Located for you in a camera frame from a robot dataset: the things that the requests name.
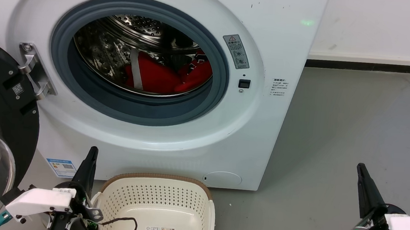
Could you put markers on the white front-load washing machine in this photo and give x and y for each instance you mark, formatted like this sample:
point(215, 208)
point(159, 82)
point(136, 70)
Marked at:
point(263, 135)

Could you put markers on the stainless steel washing machine drum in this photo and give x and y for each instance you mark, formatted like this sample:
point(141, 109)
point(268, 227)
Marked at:
point(102, 48)

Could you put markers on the grey rubber door gasket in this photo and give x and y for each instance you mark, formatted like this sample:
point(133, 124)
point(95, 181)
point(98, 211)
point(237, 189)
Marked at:
point(133, 112)

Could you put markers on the round white filter cover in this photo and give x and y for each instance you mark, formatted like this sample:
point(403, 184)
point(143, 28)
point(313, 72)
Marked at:
point(222, 179)

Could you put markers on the black baseboard strip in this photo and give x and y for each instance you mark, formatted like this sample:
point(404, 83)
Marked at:
point(364, 66)

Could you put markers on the small printed text label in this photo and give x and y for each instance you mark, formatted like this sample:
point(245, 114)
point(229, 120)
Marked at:
point(279, 89)

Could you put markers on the white QR code sticker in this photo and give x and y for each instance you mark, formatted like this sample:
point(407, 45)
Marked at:
point(18, 89)

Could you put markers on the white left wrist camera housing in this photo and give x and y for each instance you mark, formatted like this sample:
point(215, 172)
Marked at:
point(40, 200)

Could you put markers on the grey warning sticker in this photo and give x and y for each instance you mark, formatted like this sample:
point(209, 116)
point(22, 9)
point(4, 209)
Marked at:
point(236, 51)

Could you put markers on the black door latch socket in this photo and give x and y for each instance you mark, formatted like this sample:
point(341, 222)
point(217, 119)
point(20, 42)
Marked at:
point(244, 84)

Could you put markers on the cream perforated laundry basket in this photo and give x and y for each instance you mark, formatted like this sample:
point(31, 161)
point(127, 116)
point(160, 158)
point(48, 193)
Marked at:
point(159, 200)

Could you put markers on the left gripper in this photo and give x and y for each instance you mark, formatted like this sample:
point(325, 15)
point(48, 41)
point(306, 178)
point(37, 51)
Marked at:
point(79, 227)

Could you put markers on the blue and white energy label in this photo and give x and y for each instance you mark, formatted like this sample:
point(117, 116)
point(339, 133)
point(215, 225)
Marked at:
point(61, 167)

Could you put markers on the silver door hinge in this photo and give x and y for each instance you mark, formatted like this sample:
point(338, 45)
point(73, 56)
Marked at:
point(26, 63)

